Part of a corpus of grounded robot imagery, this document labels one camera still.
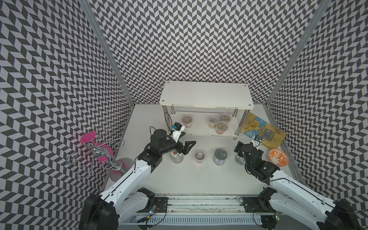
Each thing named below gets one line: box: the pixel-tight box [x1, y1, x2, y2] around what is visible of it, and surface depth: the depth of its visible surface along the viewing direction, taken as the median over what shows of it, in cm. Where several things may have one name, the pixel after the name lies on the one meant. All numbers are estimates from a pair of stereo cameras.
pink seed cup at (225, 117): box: [219, 113, 231, 123], surface depth 98 cm
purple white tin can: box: [212, 148, 228, 166], surface depth 85 cm
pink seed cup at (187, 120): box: [181, 114, 193, 128], surface depth 96 cm
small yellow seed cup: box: [207, 115, 219, 129], surface depth 96 cm
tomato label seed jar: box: [169, 149, 185, 164], surface depth 84 cm
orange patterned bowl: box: [268, 148, 289, 167], surface depth 89 cm
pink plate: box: [80, 131, 97, 144], surface depth 71 cm
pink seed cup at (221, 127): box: [215, 121, 228, 135], surface depth 93 cm
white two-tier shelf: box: [159, 80, 254, 137], surface depth 91 cm
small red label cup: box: [195, 149, 205, 164], surface depth 87 cm
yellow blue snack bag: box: [240, 112, 287, 150], surface depth 101 cm
